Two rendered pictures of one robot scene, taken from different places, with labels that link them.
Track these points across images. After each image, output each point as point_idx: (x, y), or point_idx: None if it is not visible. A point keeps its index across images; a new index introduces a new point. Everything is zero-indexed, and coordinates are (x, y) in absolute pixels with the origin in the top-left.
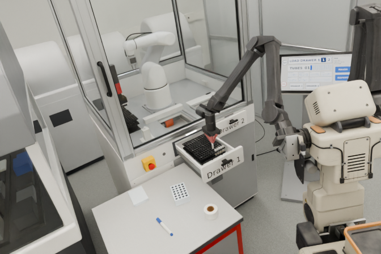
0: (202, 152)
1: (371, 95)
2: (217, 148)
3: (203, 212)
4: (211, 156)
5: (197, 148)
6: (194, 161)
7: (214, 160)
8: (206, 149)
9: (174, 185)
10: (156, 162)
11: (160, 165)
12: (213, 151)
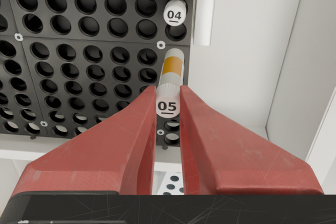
0: (109, 96)
1: None
2: None
3: (334, 163)
4: (172, 34)
5: (41, 95)
6: (157, 168)
7: (330, 153)
8: (91, 44)
9: (160, 187)
10: (2, 204)
11: (11, 172)
12: (163, 24)
